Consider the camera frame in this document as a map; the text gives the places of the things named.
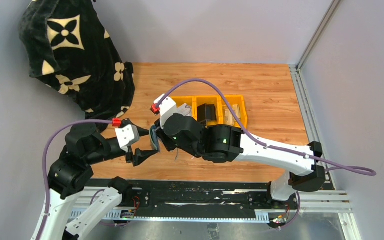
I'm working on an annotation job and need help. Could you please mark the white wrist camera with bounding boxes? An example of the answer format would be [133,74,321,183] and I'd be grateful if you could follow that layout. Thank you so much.
[150,94,178,129]
[115,124,140,153]

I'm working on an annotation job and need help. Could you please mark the middle yellow plastic bin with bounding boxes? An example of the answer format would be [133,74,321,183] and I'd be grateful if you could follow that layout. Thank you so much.
[196,95,223,127]

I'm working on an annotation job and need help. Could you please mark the right yellow plastic bin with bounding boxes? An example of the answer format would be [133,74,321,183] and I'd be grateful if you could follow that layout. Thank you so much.
[218,95,248,128]

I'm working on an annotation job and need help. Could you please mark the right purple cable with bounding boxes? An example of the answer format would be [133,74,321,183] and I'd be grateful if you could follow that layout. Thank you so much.
[155,78,378,229]

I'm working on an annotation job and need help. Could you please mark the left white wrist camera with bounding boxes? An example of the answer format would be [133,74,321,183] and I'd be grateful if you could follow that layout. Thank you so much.
[115,124,140,153]

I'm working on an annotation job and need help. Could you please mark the aluminium frame rail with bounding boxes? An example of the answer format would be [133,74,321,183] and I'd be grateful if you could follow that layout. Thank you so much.
[288,0,343,147]

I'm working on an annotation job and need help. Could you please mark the black cards in middle bin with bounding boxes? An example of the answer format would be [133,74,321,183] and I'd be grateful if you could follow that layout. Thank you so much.
[197,103,217,126]

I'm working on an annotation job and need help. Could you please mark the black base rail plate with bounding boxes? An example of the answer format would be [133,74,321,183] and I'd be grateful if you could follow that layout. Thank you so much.
[130,180,298,219]

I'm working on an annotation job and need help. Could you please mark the green leather card holder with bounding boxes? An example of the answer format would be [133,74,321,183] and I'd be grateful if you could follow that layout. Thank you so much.
[149,125,161,152]

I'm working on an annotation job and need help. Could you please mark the silver cards in left bin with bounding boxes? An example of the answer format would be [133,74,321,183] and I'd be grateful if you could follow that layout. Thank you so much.
[177,103,193,117]

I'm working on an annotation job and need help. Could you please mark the beige cards in right bin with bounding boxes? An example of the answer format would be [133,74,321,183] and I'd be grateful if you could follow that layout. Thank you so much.
[224,104,242,127]

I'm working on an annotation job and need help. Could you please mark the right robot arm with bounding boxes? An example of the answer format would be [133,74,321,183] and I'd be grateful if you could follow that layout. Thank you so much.
[154,113,326,203]

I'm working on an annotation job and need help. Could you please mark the yellow plastic bin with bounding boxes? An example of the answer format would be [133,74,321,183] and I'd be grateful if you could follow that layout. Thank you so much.
[218,95,248,128]
[196,95,223,127]
[171,96,197,120]

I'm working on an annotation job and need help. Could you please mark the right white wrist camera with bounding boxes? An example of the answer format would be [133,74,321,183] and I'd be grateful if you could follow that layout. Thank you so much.
[150,94,178,129]

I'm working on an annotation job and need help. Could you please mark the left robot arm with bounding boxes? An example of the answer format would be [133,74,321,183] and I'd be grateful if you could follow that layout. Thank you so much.
[32,118,159,240]

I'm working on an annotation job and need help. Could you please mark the black floral patterned blanket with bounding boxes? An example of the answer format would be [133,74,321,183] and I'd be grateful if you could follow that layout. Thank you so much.
[18,0,135,120]

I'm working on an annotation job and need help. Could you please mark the left yellow plastic bin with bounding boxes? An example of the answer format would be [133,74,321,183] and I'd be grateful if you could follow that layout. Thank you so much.
[171,96,197,120]

